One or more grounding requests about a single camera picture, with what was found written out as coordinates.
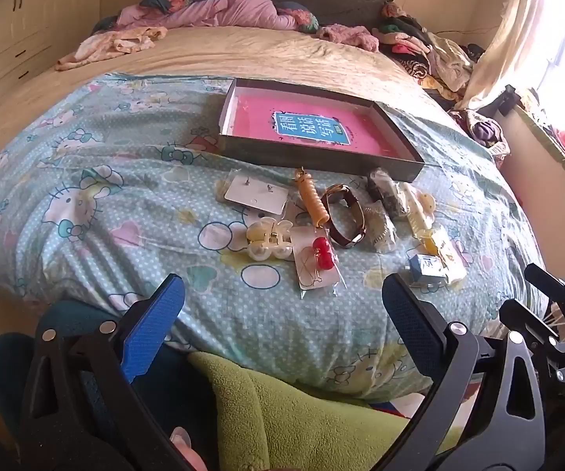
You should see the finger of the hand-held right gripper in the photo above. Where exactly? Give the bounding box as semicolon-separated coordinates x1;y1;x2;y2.
524;262;565;316
498;298;565;354

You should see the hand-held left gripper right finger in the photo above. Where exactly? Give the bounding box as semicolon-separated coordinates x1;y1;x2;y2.
382;272;547;471

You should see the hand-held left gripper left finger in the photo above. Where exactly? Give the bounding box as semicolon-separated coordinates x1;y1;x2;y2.
15;272;187;471

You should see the small blue box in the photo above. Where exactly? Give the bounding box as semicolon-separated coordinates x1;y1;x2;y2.
406;252;447;290

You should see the clear packet with spiral tie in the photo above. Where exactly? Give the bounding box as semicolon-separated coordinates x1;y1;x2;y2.
363;203;398;253

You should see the red cherry earrings card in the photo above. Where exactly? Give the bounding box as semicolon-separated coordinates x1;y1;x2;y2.
289;226;347;300

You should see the cream flower hair clip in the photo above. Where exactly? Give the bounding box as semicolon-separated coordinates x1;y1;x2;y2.
402;189;437;236

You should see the cream pearl hair claw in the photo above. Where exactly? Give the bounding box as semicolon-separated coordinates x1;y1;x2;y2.
245;218;295;262

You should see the peach coil hair tie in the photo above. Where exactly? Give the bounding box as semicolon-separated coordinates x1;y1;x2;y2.
294;167;329;229

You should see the dark cardboard box tray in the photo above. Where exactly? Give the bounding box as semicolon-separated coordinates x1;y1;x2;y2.
218;77;426;183

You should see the dark jewelry clear packet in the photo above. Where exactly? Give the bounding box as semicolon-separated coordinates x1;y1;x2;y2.
365;167;408;217

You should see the person's left hand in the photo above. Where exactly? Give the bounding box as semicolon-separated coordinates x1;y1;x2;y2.
170;427;210;471

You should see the yellow item clear packet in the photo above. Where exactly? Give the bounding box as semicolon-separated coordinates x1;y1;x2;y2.
417;226;467;285

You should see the green fleece garment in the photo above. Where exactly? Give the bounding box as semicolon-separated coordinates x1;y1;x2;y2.
187;351;460;471

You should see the cartoon cat print blanket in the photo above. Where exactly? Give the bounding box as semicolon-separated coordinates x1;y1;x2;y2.
0;73;553;403

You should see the brown leather wristwatch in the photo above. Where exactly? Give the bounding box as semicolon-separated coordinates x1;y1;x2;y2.
322;183;366;248

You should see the white stud earring card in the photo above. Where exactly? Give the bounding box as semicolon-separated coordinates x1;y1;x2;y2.
216;172;290;217

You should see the purple garment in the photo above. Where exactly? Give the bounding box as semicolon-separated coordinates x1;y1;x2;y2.
452;108;509;158

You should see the cream curtain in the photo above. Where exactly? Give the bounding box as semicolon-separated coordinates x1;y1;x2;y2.
454;0;565;109

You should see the pile of mixed clothes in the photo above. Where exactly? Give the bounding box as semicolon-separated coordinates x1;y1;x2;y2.
378;2;484;104

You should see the pink cream garment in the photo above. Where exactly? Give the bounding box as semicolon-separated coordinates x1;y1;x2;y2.
55;27;169;72

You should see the beige bedspread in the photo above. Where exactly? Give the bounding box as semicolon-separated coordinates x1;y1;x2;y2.
0;24;464;172

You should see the pink fuzzy garment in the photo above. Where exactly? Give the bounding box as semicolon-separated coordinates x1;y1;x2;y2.
316;24;381;52

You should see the pink quilt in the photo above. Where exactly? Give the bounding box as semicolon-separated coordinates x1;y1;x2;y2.
115;0;307;31

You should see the cream wardrobe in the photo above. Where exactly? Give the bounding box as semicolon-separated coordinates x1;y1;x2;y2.
0;0;104;89

